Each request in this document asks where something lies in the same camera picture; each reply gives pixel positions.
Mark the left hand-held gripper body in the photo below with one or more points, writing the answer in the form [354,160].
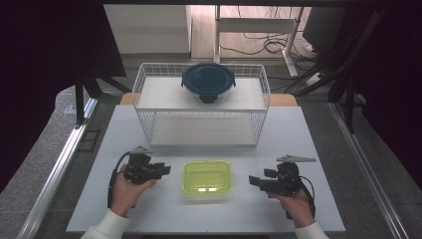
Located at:
[139,171]

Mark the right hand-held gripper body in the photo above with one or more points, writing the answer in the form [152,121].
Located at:
[287,181]

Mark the yellow-green rectangular container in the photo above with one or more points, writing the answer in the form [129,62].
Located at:
[207,177]

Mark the round dark-lidded container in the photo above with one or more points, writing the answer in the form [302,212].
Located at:
[208,79]

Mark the person's left hand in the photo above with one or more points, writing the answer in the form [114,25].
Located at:
[126,195]

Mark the person's right hand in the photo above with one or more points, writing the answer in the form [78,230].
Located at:
[298,207]

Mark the black metal stand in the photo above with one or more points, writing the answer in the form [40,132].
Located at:
[79,99]
[348,83]

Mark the white cabinet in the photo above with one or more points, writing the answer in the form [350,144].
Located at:
[149,28]

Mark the black curtain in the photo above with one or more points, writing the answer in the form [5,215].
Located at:
[398,83]
[40,66]

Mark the dark monitor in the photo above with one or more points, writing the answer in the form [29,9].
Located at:
[321,28]

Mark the aluminium rail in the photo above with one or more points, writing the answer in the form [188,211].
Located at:
[368,166]
[56,172]

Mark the white desk frame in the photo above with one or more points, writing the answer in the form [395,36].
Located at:
[255,25]

